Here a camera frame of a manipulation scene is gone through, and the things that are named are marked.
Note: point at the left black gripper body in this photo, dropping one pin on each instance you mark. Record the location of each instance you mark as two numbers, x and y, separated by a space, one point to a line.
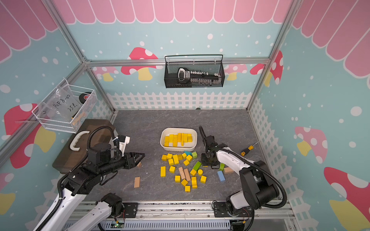
126 163

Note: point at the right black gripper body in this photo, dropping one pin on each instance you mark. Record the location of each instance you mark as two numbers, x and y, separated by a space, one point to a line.
206 161

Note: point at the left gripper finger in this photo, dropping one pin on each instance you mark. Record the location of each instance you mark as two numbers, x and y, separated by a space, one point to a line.
136 157
136 166

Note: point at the long yellow block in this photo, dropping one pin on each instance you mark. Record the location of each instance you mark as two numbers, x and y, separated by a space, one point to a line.
166 141
175 141

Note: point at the yellow cylinder block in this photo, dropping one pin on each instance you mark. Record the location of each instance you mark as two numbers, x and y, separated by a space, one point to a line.
179 137

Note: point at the yellow plank block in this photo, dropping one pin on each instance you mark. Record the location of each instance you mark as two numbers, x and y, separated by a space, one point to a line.
171 138

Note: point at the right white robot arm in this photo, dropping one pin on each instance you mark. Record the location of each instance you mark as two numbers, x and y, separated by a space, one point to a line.
259 187

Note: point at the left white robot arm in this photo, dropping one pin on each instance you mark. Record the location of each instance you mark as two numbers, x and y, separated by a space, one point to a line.
99 161

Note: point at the green rectangular block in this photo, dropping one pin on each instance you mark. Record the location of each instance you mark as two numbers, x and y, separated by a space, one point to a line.
222 166

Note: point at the small green cube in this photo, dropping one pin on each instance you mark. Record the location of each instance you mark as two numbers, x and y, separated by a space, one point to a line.
194 154

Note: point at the flat wooden block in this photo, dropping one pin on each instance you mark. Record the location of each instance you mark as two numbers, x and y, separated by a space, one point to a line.
137 182

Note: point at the tan wooden cube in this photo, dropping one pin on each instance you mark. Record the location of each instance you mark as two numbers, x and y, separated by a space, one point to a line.
228 170

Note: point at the light blue block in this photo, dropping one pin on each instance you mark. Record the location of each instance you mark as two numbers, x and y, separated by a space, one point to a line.
221 176

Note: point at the yellow arch block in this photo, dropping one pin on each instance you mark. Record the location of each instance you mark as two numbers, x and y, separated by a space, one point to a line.
194 182

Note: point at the right natural wooden plank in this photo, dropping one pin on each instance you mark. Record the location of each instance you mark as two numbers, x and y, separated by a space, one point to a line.
187 175

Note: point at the natural wooden plank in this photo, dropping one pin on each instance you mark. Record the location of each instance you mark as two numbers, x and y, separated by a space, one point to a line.
187 175
181 172

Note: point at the large yellow front block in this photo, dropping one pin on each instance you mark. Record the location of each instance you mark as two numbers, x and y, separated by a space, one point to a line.
163 171

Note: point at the left natural wooden plank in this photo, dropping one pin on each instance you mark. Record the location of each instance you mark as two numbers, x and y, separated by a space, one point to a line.
181 172

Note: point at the yellow upright rectangular block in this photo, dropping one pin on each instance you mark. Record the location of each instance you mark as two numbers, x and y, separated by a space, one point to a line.
175 159

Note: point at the yellow cube block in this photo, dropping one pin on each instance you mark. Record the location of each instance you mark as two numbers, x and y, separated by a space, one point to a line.
172 169

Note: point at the white plastic tub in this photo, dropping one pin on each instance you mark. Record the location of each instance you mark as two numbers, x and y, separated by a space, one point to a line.
188 146

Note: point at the yellow black screwdriver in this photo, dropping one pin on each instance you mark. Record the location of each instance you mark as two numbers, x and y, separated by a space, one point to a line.
248 149

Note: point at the black tape roll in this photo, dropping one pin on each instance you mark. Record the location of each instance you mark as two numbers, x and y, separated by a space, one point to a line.
84 96

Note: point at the socket wrench set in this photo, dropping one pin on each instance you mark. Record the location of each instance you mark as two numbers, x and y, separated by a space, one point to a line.
197 78

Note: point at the brown toolbox with white handle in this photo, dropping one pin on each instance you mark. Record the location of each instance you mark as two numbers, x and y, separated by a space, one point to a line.
75 148

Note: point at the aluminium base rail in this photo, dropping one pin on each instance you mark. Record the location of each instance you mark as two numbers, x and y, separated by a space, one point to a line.
201 215

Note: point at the clear wall-mounted bin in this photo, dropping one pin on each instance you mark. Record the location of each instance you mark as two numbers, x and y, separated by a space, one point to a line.
61 109

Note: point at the black wire mesh basket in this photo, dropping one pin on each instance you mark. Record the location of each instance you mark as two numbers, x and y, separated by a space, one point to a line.
211 63

